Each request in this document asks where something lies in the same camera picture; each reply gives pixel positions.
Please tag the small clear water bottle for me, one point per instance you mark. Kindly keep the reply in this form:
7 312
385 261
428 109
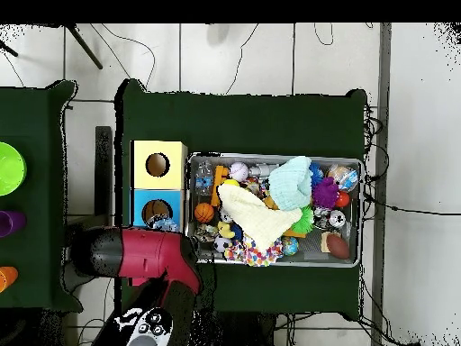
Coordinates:
204 178

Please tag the crushed bottle with blue label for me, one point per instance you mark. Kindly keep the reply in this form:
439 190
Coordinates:
164 224

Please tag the clear plastic bottle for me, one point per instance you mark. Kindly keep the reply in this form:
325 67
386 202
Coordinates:
344 177

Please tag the brown toy football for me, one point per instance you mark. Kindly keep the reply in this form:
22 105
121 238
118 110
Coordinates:
338 246

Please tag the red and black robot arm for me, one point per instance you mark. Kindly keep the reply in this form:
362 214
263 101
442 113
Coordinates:
144 252

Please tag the wooden box with three holes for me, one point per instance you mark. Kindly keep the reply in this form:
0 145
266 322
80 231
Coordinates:
158 180

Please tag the silver mesh bin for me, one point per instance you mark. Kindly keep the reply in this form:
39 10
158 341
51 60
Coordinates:
324 261

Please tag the yellow ball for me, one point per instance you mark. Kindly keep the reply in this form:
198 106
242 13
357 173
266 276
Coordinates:
231 183

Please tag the white toy baseball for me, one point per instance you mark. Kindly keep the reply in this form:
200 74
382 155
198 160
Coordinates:
238 171

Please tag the orange toy basketball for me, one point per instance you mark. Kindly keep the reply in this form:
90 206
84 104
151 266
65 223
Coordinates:
204 213

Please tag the cream waffle cloth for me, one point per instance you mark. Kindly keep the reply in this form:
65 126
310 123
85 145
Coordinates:
255 216

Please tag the mint waffle cloth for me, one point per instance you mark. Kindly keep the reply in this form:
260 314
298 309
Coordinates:
290 183

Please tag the colourful patterned cloth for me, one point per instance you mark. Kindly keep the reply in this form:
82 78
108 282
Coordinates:
252 256

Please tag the purple spiky rubber toy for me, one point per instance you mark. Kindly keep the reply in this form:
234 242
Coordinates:
325 193

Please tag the black tripod leg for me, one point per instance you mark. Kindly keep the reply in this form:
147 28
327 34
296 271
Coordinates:
84 47

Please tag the dark green side tablecloth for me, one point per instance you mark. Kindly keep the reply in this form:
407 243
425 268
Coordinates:
32 119

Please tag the bright green bowl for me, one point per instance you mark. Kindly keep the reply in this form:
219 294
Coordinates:
10 169

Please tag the purple plastic cup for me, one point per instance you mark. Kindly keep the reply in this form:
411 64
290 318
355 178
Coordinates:
10 223

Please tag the orange plastic cup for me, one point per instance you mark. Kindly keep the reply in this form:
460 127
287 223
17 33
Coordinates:
7 279

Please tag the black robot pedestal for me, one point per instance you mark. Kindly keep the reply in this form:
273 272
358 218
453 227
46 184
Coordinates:
245 331

